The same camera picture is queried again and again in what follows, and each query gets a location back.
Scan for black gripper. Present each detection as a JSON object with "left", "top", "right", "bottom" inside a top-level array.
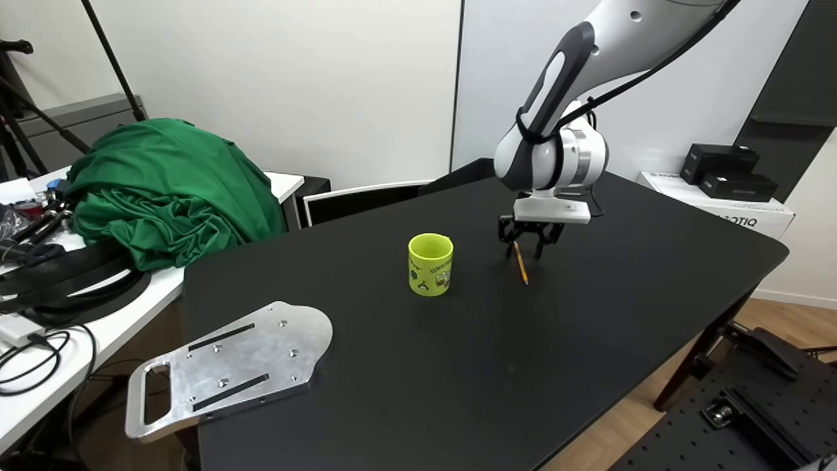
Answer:
[{"left": 498, "top": 213, "right": 566, "bottom": 259}]

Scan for orange pencil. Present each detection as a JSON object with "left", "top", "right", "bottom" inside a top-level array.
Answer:
[{"left": 512, "top": 240, "right": 530, "bottom": 284}]

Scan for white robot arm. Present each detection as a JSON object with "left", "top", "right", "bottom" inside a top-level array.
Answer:
[{"left": 492, "top": 0, "right": 740, "bottom": 253}]

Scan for green mug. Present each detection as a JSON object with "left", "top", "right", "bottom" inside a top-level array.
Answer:
[{"left": 409, "top": 232, "right": 454, "bottom": 299}]

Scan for black device on box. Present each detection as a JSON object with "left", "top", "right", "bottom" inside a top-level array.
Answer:
[{"left": 681, "top": 144, "right": 777, "bottom": 200}]

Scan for white cardboard box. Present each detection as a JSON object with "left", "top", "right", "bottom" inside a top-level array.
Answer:
[{"left": 639, "top": 172, "right": 794, "bottom": 237}]

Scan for metal mounting plate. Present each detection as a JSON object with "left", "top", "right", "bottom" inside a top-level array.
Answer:
[{"left": 125, "top": 300, "right": 332, "bottom": 441}]

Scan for black perforated breadboard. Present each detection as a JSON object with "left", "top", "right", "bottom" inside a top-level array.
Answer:
[{"left": 611, "top": 329, "right": 837, "bottom": 471}]

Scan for green cloth pile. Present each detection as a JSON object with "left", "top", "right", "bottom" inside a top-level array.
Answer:
[{"left": 67, "top": 117, "right": 284, "bottom": 271}]

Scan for black light stand pole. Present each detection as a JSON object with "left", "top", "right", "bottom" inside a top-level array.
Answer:
[{"left": 79, "top": 0, "right": 146, "bottom": 121}]

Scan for white side table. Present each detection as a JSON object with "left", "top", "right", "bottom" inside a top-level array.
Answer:
[{"left": 0, "top": 166, "right": 305, "bottom": 454}]

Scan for black tripod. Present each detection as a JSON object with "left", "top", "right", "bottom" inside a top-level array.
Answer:
[{"left": 0, "top": 39, "right": 90, "bottom": 178}]

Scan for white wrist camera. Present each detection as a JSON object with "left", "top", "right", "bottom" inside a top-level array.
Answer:
[{"left": 512, "top": 194, "right": 590, "bottom": 225}]

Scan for black coiled cables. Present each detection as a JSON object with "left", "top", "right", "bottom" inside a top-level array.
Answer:
[{"left": 0, "top": 244, "right": 152, "bottom": 326}]

